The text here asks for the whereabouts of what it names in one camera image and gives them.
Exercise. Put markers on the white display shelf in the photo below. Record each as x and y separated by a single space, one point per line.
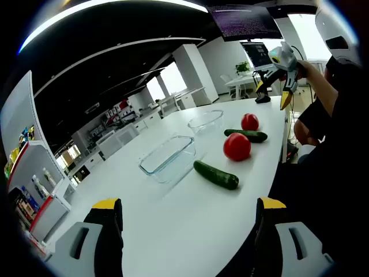
34 161

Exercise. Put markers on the green cucumber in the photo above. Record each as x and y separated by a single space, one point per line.
255 136
216 175

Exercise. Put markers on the small red tomato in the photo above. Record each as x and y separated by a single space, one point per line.
249 122

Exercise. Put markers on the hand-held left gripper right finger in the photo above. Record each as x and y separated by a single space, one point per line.
288 254

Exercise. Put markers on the person's right hand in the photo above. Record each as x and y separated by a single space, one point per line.
306 70

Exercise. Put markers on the blue bottle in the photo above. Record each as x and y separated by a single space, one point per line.
29 197

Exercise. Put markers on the computer monitor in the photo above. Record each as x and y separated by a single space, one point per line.
256 53

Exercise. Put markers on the white worn device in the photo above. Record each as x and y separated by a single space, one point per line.
331 26

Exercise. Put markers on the person's bare knee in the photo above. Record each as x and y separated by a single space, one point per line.
305 132

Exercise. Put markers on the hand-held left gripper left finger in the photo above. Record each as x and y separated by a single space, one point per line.
86 254

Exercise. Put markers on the potted green plant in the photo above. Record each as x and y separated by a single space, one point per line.
242 67

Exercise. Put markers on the rectangular glass storage container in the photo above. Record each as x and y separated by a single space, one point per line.
161 170

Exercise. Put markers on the black desk stand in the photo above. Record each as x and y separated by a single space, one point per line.
263 99

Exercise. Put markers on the person's black clothing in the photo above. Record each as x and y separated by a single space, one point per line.
331 187

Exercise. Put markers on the large red tomato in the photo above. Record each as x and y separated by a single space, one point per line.
237 147

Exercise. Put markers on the round glass storage container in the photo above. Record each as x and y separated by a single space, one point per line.
206 122

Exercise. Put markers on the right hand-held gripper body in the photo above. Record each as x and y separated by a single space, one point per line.
284 59

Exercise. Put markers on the large dark wall screen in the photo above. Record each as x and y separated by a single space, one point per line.
245 23

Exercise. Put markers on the white table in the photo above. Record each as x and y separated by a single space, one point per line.
178 231

